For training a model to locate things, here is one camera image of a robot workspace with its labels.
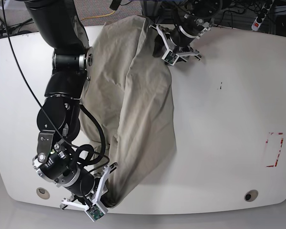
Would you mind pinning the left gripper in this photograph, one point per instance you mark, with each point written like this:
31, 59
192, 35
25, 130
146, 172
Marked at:
177, 40

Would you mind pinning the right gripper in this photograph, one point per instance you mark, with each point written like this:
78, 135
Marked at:
90, 190

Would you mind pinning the beige T-shirt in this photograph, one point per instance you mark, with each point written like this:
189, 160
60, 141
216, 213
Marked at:
130, 95

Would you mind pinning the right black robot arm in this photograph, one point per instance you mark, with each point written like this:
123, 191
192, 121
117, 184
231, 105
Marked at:
57, 159

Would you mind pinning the white power strip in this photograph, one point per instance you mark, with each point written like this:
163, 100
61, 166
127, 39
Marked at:
262, 15

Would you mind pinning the red tape rectangle marking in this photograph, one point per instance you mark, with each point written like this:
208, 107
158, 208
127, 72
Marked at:
273, 147

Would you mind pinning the black tripod stand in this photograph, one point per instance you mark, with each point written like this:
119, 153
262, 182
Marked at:
15, 29

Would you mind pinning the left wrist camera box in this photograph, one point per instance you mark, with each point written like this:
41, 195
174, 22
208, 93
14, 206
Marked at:
170, 57

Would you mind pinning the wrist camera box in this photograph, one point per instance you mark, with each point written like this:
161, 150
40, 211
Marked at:
170, 57
94, 213

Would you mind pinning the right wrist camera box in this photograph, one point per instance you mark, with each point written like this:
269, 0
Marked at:
94, 213

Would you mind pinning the left table cable grommet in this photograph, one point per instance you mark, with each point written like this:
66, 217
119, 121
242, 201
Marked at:
42, 193

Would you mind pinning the table cable grommet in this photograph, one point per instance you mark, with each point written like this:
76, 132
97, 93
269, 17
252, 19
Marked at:
42, 193
251, 195

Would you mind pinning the right table cable grommet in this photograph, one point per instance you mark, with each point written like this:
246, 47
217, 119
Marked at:
251, 195

